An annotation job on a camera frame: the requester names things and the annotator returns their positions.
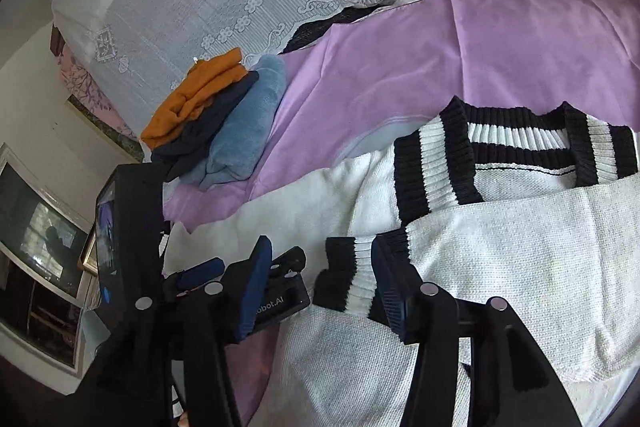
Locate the wooden picture frame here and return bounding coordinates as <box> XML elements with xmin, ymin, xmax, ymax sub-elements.
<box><xmin>77</xmin><ymin>231</ymin><xmax>99</xmax><ymax>278</ymax></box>

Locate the white-framed window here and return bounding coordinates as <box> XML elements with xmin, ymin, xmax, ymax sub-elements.
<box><xmin>0</xmin><ymin>144</ymin><xmax>101</xmax><ymax>378</ymax></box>

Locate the purple bedsheet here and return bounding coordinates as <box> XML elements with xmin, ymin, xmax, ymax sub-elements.
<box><xmin>162</xmin><ymin>0</ymin><xmax>640</xmax><ymax>427</ymax></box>

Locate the light blue folded towel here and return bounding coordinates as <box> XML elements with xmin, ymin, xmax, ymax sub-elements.
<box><xmin>180</xmin><ymin>54</ymin><xmax>288</xmax><ymax>192</ymax></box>

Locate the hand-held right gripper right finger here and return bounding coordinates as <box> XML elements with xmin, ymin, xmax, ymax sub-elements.
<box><xmin>371</xmin><ymin>234</ymin><xmax>586</xmax><ymax>427</ymax></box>

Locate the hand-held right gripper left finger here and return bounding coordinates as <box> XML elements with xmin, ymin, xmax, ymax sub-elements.
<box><xmin>75</xmin><ymin>234</ymin><xmax>275</xmax><ymax>427</ymax></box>

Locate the navy folded cloth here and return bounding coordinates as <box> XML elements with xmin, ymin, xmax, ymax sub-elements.
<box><xmin>150</xmin><ymin>69</ymin><xmax>260</xmax><ymax>182</ymax></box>

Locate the black cloth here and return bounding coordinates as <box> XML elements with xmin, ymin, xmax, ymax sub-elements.
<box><xmin>282</xmin><ymin>6</ymin><xmax>381</xmax><ymax>55</ymax></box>

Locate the orange folded cloth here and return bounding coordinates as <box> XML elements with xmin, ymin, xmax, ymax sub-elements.
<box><xmin>140</xmin><ymin>48</ymin><xmax>248</xmax><ymax>150</ymax></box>

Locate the dark wooden headboard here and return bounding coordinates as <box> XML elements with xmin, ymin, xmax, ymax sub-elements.
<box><xmin>47</xmin><ymin>0</ymin><xmax>67</xmax><ymax>58</ymax></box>

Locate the pink floral fabric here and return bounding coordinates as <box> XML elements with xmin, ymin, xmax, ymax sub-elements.
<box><xmin>59</xmin><ymin>44</ymin><xmax>143</xmax><ymax>142</ymax></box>

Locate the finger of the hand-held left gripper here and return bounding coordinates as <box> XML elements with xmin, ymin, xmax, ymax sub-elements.
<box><xmin>164</xmin><ymin>257</ymin><xmax>227</xmax><ymax>303</ymax></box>
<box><xmin>269</xmin><ymin>246</ymin><xmax>309</xmax><ymax>282</ymax></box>

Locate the white sweater with black stripes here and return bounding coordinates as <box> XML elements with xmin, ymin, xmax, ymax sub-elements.
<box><xmin>165</xmin><ymin>96</ymin><xmax>640</xmax><ymax>427</ymax></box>

